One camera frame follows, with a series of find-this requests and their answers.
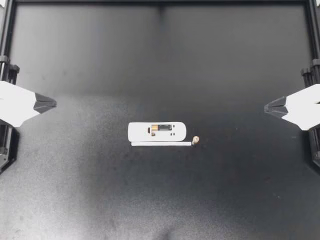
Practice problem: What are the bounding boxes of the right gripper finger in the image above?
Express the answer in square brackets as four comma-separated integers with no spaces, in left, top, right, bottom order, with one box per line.
[263,103,320,132]
[263,83,320,109]

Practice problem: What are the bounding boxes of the white remote control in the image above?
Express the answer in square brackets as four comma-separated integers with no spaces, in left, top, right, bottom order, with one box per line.
[127,121,187,142]

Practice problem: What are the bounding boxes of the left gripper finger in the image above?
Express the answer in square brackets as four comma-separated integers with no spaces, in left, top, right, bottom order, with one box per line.
[0,99,57,129]
[0,80,57,103]

